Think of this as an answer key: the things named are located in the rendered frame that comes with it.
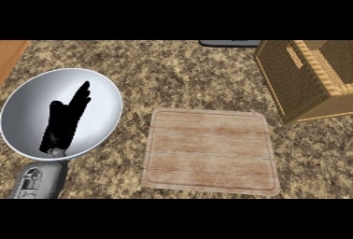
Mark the wooden cutting board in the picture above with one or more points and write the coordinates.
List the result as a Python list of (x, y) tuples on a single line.
[(212, 149)]

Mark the brown wicker basket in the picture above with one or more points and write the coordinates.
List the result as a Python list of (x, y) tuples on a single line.
[(294, 87)]

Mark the dark grey appliance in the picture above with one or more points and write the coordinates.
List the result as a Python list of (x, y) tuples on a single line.
[(229, 43)]

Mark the grey round plate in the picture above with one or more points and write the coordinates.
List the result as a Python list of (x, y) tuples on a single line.
[(32, 105)]

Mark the orange-brown wooden panel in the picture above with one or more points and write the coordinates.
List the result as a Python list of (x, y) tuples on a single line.
[(11, 56)]

